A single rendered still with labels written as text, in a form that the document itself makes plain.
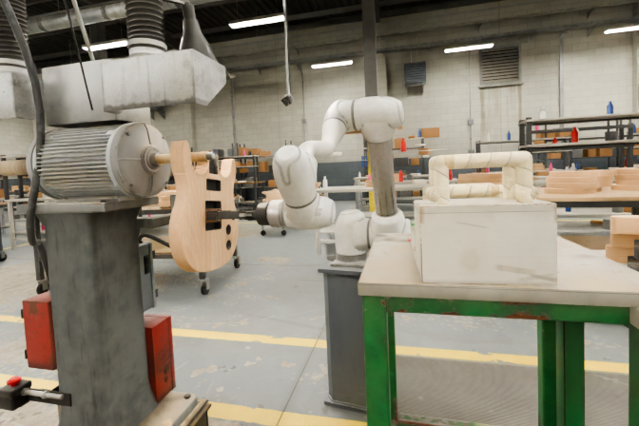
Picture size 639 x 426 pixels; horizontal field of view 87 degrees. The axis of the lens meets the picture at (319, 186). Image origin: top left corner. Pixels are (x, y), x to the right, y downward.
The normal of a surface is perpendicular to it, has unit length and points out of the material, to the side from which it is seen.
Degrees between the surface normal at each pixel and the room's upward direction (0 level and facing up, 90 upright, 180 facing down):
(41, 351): 90
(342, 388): 90
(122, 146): 81
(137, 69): 90
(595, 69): 90
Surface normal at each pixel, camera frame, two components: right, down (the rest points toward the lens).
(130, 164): 0.93, 0.01
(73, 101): -0.23, 0.06
